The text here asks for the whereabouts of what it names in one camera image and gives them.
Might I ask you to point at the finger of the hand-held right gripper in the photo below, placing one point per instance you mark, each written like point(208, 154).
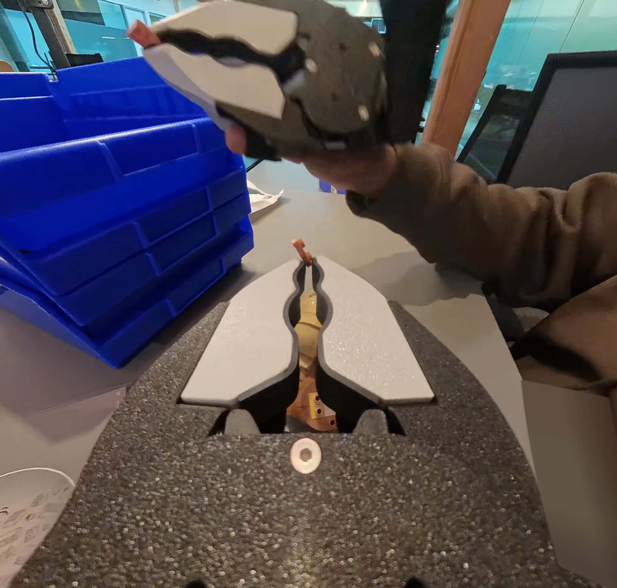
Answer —
point(231, 86)
point(241, 21)

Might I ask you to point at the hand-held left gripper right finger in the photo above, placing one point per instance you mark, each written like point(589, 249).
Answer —
point(371, 347)

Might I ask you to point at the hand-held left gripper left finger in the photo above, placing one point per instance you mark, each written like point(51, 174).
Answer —
point(246, 347)

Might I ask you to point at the tan brick model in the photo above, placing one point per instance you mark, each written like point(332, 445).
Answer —
point(306, 332)

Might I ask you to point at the small reddish brown brick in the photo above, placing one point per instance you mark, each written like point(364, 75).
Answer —
point(142, 32)

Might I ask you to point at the thin brown brick plate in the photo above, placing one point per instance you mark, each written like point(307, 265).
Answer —
point(301, 248)

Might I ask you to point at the stack of blue plastic bins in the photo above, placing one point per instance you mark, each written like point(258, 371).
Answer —
point(120, 212)

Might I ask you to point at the person's right forearm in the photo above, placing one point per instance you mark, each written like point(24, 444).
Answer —
point(482, 221)

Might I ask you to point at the grey desk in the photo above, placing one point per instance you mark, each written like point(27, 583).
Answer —
point(409, 270)

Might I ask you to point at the person's right hand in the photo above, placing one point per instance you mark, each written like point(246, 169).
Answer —
point(347, 168)

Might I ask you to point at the small blue plastic bin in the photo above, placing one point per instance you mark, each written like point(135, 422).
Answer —
point(332, 188)

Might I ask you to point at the wooden pillar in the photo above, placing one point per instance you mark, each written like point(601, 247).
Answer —
point(472, 58)

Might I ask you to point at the black mesh office chair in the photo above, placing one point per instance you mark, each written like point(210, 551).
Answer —
point(496, 135)

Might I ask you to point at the black framed grey board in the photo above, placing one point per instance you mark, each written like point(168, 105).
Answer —
point(578, 125)

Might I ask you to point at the grey instruction booklet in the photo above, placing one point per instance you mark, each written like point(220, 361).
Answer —
point(29, 525)

